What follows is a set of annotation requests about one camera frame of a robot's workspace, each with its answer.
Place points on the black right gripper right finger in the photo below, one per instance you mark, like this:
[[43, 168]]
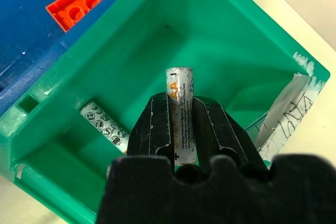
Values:
[[218, 134]]

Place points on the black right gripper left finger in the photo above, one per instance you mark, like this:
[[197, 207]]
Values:
[[152, 132]]

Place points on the white AA battery orange print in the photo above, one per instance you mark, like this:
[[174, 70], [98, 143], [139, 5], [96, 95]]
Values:
[[181, 108]]

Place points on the green plastic bin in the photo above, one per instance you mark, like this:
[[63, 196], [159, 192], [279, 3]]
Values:
[[157, 51]]

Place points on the blue plastic bin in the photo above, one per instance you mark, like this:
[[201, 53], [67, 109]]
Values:
[[29, 19]]

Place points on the white AA battery black symbols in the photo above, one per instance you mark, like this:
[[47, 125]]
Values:
[[105, 125]]

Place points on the white handwritten paper label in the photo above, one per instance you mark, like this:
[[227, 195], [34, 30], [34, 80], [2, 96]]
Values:
[[284, 115]]

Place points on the orange toy building brick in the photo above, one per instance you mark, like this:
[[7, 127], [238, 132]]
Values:
[[84, 2]]

